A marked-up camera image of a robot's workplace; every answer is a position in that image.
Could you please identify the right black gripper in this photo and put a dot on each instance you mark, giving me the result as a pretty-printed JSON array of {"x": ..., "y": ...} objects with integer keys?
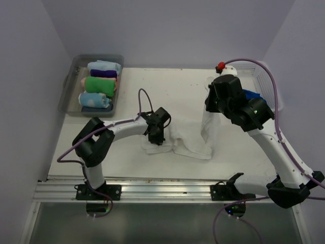
[{"x": 209, "y": 106}]

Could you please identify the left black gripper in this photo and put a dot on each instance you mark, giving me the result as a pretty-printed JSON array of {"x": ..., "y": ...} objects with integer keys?
[{"x": 158, "y": 140}]

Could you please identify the white towel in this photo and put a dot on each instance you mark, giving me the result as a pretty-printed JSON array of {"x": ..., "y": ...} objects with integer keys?
[{"x": 193, "y": 131}]

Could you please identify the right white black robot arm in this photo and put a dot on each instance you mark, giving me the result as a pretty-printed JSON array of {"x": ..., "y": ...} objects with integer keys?
[{"x": 294, "y": 179}]

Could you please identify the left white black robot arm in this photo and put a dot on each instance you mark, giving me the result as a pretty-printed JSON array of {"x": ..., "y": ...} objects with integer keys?
[{"x": 94, "y": 141}]

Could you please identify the blue crumpled towel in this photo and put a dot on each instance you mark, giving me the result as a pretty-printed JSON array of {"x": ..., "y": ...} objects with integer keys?
[{"x": 253, "y": 98}]

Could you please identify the white plastic basket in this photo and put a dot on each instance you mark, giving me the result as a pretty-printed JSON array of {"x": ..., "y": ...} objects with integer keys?
[{"x": 254, "y": 76}]

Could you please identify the blue cloud pattern towel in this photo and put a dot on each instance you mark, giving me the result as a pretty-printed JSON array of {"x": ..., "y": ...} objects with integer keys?
[{"x": 94, "y": 100}]

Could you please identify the green rolled towel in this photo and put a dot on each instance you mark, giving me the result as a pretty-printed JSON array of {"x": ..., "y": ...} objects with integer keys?
[{"x": 97, "y": 86}]

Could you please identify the purple rolled towel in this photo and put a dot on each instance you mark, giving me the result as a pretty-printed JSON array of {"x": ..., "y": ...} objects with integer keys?
[{"x": 103, "y": 73}]

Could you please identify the pink rolled towel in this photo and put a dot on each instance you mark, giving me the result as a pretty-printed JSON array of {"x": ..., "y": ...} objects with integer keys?
[{"x": 82, "y": 82}]

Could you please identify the light blue rolled towel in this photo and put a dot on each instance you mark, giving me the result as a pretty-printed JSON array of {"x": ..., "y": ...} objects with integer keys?
[{"x": 104, "y": 66}]

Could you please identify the grey plastic tray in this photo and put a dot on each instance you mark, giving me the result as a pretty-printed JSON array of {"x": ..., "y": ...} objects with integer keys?
[{"x": 72, "y": 87}]

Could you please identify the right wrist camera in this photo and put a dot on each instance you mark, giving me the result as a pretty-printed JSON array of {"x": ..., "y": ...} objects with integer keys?
[{"x": 224, "y": 69}]

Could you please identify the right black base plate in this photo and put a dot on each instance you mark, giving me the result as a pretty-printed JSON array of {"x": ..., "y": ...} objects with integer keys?
[{"x": 227, "y": 193}]

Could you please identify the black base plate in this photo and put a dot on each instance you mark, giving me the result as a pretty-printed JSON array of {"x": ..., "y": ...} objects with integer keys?
[
  {"x": 84, "y": 193},
  {"x": 227, "y": 193}
]

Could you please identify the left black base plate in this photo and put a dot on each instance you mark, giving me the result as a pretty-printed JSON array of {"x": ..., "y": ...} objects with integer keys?
[{"x": 84, "y": 193}]

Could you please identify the aluminium mounting rail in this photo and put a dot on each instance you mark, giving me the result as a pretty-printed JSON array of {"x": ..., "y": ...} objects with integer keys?
[{"x": 131, "y": 190}]

